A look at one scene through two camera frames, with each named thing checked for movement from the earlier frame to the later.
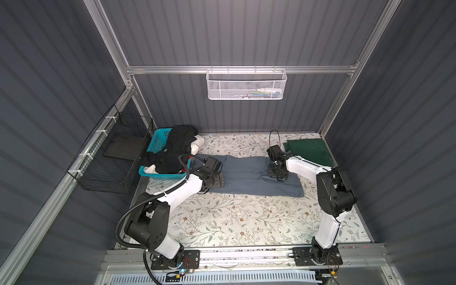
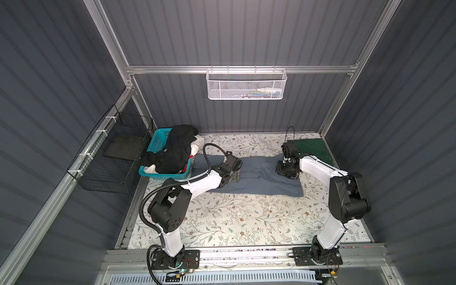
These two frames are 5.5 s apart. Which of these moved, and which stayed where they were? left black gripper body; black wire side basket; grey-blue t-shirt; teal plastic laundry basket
Moved: left black gripper body
Stayed: teal plastic laundry basket; grey-blue t-shirt; black wire side basket
